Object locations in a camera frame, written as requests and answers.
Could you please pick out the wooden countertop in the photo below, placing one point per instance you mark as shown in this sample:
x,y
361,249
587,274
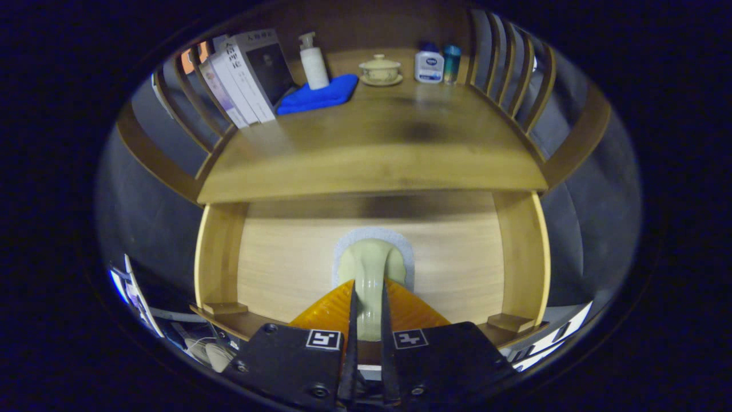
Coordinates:
x,y
372,149

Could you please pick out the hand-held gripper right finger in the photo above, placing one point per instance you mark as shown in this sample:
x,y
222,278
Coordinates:
x,y
389,349

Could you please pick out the white pump bottle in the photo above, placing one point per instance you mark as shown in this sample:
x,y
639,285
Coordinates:
x,y
315,66

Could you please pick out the thin white book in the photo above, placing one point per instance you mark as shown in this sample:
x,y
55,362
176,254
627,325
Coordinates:
x,y
237,86

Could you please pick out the white bottle with blue cap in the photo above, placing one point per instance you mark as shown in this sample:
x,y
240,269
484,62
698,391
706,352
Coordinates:
x,y
429,66

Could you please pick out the thin purple book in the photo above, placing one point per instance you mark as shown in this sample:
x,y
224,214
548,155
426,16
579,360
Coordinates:
x,y
220,94

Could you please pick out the black backdrop cloth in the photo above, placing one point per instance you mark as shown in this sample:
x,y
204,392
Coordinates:
x,y
148,217

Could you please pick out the wooden drawer with black knob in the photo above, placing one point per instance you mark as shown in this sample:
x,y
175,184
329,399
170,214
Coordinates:
x,y
286,269

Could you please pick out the beige lidded ceramic cup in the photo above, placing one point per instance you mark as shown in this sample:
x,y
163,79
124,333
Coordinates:
x,y
380,70

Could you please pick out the teal cylindrical bottle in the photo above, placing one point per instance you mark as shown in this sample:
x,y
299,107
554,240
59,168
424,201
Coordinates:
x,y
452,64

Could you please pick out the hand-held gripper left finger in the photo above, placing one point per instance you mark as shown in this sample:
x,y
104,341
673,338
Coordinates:
x,y
349,343

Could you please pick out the blue folded cloth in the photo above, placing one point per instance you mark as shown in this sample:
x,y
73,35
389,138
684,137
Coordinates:
x,y
320,96

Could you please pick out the thick white and black book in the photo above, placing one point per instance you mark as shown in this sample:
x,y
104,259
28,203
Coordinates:
x,y
263,68

